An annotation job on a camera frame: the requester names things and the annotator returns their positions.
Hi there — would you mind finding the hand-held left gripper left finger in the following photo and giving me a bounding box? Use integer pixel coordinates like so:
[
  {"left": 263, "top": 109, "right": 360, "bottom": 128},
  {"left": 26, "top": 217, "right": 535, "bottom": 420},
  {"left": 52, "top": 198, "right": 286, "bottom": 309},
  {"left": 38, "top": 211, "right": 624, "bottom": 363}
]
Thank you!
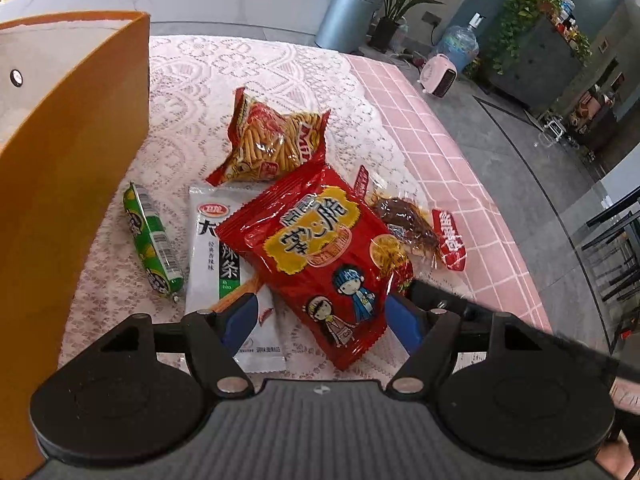
[{"left": 94, "top": 292, "right": 261, "bottom": 398}]

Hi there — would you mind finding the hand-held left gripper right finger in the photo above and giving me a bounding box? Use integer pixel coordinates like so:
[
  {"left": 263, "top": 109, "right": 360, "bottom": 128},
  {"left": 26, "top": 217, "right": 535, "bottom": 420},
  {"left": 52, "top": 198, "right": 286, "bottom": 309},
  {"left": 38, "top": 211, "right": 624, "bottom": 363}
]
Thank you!
[{"left": 387, "top": 292, "right": 538, "bottom": 396}]

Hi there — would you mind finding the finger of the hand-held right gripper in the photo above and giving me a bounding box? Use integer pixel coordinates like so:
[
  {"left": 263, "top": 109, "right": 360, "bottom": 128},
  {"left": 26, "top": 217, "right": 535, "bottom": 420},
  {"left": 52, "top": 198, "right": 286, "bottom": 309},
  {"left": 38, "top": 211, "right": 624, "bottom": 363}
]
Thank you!
[{"left": 407, "top": 279, "right": 496, "bottom": 323}]

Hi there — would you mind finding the white spicy strip packet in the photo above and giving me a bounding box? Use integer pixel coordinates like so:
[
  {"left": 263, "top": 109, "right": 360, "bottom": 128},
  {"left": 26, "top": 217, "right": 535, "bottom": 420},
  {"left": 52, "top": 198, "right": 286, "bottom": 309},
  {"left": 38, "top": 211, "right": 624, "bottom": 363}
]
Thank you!
[{"left": 184, "top": 184, "right": 287, "bottom": 375}]

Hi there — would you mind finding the large red snack packet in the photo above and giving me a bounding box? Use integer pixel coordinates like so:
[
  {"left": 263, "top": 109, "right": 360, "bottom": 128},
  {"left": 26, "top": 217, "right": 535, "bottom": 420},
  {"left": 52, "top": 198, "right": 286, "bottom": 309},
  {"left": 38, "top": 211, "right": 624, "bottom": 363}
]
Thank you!
[{"left": 215, "top": 161, "right": 415, "bottom": 372}]

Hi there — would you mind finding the red label dried meat packet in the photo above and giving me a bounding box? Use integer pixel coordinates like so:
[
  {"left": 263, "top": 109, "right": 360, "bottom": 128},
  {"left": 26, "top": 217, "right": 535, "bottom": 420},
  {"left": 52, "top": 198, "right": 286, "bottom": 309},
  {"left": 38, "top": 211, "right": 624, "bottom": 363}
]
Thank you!
[{"left": 352, "top": 165, "right": 471, "bottom": 272}]

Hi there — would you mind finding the green sausage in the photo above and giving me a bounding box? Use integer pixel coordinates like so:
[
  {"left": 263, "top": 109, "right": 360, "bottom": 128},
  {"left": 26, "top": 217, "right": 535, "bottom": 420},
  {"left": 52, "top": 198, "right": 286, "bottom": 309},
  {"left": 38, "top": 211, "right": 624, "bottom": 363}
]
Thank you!
[{"left": 123, "top": 181, "right": 185, "bottom": 302}]

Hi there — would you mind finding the red stick snack packet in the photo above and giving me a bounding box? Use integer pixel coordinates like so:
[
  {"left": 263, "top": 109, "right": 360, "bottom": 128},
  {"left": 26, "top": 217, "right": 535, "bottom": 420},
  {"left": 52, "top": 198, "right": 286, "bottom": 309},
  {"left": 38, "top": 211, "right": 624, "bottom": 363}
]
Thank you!
[{"left": 206, "top": 86, "right": 332, "bottom": 187}]

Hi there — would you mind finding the orange cardboard box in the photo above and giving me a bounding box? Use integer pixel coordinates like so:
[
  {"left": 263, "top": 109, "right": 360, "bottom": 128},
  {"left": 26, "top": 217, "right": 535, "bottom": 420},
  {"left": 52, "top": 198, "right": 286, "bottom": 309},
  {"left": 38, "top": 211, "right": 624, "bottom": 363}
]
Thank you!
[{"left": 0, "top": 10, "right": 151, "bottom": 480}]

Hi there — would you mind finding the pink checkered tablecloth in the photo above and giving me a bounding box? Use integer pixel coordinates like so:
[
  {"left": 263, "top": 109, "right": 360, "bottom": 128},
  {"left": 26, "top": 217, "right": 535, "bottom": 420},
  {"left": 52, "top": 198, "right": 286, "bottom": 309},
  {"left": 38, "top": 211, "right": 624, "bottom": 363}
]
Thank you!
[{"left": 345, "top": 54, "right": 640, "bottom": 411}]

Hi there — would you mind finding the small white rack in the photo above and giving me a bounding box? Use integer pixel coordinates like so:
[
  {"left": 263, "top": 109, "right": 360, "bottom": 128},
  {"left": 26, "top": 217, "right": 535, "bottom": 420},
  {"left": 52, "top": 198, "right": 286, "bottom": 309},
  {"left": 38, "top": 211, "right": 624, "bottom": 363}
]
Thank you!
[{"left": 542, "top": 115, "right": 566, "bottom": 143}]

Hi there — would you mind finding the pink space heater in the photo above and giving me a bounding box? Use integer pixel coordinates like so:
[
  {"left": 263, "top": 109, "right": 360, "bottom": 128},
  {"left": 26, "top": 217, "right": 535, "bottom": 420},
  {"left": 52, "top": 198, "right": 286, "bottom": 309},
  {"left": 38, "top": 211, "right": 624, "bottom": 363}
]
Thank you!
[{"left": 419, "top": 53, "right": 460, "bottom": 98}]

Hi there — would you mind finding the grey drawer cabinet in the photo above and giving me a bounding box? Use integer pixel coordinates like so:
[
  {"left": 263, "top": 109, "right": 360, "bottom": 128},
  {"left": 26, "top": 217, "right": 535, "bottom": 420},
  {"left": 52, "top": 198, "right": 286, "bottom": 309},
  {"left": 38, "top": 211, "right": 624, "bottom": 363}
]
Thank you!
[{"left": 487, "top": 15, "right": 586, "bottom": 108}]

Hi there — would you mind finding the blue water bottle with pump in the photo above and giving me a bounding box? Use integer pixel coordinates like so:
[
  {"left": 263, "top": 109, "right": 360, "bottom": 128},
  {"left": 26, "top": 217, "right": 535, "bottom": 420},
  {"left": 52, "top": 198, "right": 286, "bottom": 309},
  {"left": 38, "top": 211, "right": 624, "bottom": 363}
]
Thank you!
[{"left": 439, "top": 12, "right": 487, "bottom": 76}]

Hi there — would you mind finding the long leaf potted plant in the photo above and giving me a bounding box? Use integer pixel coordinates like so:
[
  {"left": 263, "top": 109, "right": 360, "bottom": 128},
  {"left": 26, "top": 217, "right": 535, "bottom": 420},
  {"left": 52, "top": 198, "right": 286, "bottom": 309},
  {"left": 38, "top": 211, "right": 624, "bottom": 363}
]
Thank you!
[{"left": 367, "top": 0, "right": 463, "bottom": 53}]

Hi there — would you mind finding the grey metal trash can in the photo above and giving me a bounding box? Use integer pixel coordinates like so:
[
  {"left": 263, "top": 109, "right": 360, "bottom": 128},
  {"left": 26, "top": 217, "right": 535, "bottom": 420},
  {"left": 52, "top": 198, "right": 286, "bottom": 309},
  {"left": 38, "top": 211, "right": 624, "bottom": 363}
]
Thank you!
[{"left": 315, "top": 0, "right": 385, "bottom": 55}]

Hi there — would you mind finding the group of small bottles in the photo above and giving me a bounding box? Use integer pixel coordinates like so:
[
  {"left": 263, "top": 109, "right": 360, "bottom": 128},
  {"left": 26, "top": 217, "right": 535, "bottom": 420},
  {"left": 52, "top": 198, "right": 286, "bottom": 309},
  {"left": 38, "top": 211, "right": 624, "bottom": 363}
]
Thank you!
[{"left": 550, "top": 0, "right": 592, "bottom": 61}]

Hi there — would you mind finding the black metal chair frame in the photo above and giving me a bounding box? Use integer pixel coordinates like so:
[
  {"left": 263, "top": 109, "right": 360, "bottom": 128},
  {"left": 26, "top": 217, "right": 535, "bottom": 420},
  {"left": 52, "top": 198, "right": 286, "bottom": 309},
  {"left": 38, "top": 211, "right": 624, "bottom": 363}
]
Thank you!
[{"left": 582, "top": 185, "right": 640, "bottom": 306}]

